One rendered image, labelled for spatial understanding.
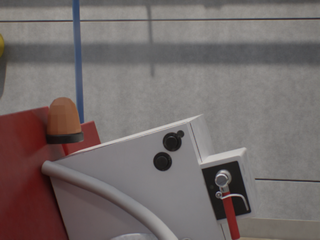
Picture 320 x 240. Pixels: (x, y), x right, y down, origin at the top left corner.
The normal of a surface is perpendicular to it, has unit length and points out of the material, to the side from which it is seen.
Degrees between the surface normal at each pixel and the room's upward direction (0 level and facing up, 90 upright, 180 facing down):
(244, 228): 90
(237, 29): 90
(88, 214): 90
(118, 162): 90
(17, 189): 70
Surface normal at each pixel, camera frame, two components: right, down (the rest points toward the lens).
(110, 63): -0.22, 0.09
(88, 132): 0.93, -0.28
